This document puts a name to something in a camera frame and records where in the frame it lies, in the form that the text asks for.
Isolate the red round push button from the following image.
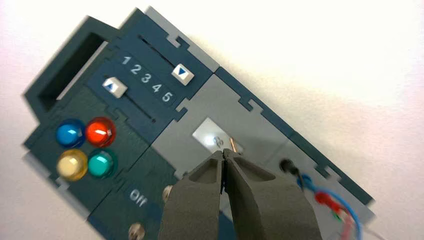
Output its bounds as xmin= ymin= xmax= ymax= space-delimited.
xmin=85 ymin=116 xmax=117 ymax=149

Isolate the dark teal grey control box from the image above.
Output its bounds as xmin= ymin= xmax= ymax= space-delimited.
xmin=22 ymin=5 xmax=377 ymax=240

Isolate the blue round push button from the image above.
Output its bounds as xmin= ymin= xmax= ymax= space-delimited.
xmin=55 ymin=118 xmax=87 ymax=149

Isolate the red patch cable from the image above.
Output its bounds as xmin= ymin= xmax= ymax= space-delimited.
xmin=313 ymin=191 xmax=356 ymax=240

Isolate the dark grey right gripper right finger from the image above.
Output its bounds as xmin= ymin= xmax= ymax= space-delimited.
xmin=223 ymin=149 xmax=324 ymax=240

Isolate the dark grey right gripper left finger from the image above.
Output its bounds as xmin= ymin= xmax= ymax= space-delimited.
xmin=158 ymin=150 xmax=224 ymax=240

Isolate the blue patch cable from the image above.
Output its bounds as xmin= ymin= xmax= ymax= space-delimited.
xmin=299 ymin=173 xmax=364 ymax=240

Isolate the yellow round push button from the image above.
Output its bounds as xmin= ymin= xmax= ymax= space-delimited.
xmin=56 ymin=148 xmax=89 ymax=182

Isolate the white slider knob blue triangle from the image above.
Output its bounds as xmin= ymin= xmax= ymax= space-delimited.
xmin=171 ymin=62 xmax=196 ymax=87
xmin=101 ymin=77 xmax=129 ymax=99

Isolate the green round push button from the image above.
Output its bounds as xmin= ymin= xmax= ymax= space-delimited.
xmin=87 ymin=148 xmax=119 ymax=180

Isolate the metal toggle switch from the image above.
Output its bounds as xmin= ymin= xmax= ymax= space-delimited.
xmin=128 ymin=222 xmax=147 ymax=240
xmin=161 ymin=184 xmax=174 ymax=204

